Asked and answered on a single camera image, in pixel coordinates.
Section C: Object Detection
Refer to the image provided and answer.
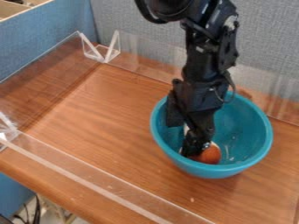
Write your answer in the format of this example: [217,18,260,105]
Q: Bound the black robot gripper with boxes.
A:
[165,71,236,158]

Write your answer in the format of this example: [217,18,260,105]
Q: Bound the brown and white toy mushroom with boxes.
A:
[179,122,223,165]

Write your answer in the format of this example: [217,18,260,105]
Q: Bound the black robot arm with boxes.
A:
[135,0,239,158]

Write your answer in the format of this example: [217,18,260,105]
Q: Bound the blue plastic bowl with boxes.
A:
[149,94,273,179]

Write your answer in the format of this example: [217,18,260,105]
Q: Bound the clear acrylic back barrier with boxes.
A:
[119,31,299,102]

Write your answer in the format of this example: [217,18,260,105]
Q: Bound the clear acrylic barrier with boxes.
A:
[0,112,215,224]
[119,31,299,102]

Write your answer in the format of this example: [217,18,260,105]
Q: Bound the clear acrylic front barrier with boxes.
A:
[0,112,215,224]

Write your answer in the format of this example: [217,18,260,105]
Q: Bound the blue partition panel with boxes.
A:
[0,0,97,82]

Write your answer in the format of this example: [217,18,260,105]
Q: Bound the clear acrylic corner bracket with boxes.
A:
[79,31,121,64]

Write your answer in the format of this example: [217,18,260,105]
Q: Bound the black cables under table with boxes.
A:
[0,194,44,224]

